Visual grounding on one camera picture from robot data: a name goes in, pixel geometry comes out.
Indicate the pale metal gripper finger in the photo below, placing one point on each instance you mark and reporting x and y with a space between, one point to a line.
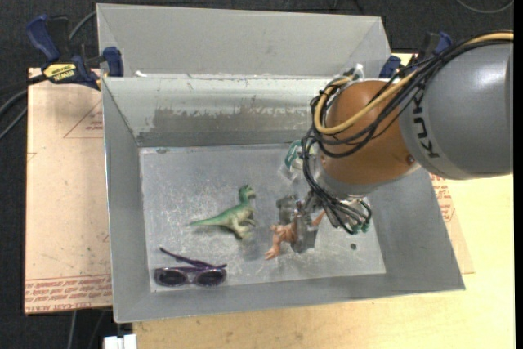
305 237
286 208

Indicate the orange toy dinosaur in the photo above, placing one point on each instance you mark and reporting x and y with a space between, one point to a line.
281 236

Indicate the clear plastic bottle green label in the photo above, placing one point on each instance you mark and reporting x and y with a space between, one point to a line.
295 159

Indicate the green toy dinosaur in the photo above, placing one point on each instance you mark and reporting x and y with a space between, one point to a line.
233 216

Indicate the grey metal bin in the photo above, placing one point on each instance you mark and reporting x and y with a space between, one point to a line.
196 175

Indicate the purple sunglasses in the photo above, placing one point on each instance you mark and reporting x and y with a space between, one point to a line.
192 276

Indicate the brown cardboard board red print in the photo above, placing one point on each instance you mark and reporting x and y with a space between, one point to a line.
65 184

